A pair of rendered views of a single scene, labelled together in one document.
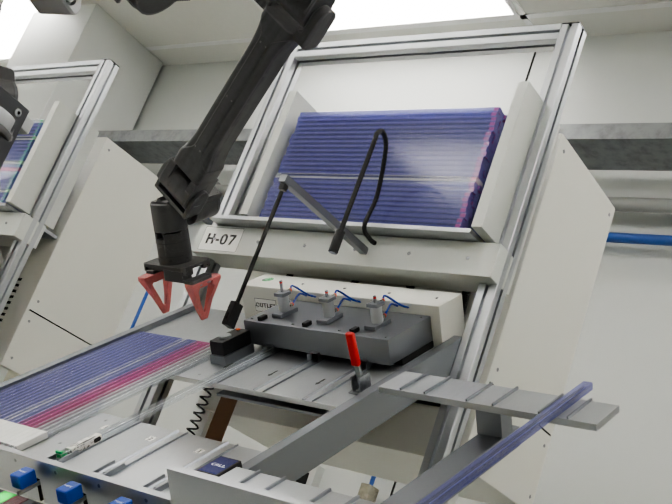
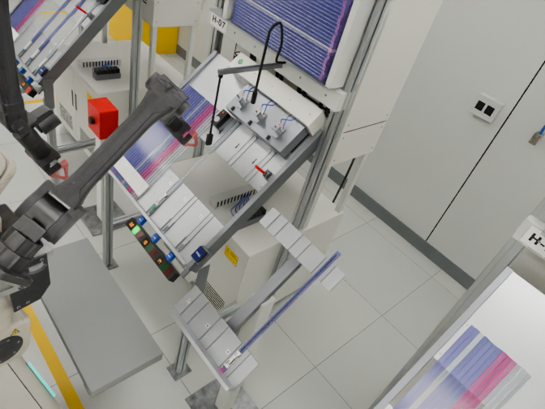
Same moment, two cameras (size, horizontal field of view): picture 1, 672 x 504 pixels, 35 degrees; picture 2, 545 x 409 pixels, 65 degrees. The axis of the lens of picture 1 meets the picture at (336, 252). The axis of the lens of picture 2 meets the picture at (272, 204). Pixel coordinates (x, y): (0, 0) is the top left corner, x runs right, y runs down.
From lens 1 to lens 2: 138 cm
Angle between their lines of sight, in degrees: 57
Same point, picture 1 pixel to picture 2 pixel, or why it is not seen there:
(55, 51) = not seen: outside the picture
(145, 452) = (182, 211)
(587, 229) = (421, 18)
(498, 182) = (341, 61)
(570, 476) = (439, 37)
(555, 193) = (392, 22)
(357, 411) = (263, 195)
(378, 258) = (286, 73)
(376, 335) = (276, 145)
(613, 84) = not seen: outside the picture
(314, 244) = (259, 48)
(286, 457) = (230, 230)
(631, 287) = not seen: outside the picture
